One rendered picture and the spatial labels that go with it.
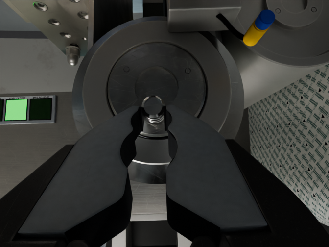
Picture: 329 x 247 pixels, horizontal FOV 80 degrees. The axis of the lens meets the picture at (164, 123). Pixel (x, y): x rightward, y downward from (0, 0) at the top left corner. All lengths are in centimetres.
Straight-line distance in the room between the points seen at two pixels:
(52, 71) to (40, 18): 192
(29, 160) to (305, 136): 56
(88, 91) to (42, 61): 234
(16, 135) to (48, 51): 197
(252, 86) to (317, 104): 8
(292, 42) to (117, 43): 15
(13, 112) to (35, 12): 25
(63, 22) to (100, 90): 35
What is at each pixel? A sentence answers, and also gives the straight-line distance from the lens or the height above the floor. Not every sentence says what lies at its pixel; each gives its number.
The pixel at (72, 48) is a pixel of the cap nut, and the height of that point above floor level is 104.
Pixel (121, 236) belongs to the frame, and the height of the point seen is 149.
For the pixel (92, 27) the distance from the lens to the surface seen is 21.
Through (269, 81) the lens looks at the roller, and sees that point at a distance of 22.
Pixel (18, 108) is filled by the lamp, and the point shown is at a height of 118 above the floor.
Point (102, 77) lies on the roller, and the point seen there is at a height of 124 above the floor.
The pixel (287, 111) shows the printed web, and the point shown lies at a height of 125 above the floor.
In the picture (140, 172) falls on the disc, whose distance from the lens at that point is 17.
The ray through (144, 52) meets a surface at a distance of 16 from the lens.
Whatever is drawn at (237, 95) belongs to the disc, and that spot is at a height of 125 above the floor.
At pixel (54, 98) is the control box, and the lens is 57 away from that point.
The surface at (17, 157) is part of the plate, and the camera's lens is 60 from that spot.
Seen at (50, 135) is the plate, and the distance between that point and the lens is 56.
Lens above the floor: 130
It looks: 8 degrees down
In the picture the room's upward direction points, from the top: 178 degrees clockwise
